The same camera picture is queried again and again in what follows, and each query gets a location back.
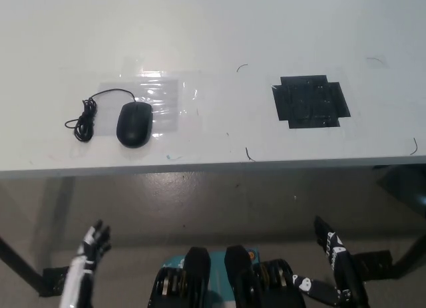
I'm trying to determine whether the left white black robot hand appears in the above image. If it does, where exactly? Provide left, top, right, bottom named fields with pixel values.
left=75, top=220, right=112, bottom=273

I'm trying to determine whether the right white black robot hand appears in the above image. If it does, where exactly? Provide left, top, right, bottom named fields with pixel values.
left=292, top=216, right=371, bottom=308

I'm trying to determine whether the black computer mouse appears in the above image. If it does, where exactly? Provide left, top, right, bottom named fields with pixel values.
left=116, top=101, right=154, bottom=148

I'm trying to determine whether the black table leg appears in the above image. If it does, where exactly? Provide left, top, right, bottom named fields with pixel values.
left=391, top=227, right=426, bottom=279
left=0, top=233, right=46, bottom=289

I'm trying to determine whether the clear plastic sheet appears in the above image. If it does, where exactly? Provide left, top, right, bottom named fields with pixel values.
left=99, top=57, right=201, bottom=138

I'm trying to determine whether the black tape patch on table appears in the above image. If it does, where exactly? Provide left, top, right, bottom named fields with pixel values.
left=272, top=74, right=351, bottom=130

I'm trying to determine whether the dark table frame bracket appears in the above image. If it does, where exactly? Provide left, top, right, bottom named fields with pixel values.
left=375, top=164, right=426, bottom=220

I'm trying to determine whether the black mouse cable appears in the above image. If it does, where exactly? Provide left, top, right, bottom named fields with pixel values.
left=64, top=88, right=137, bottom=144

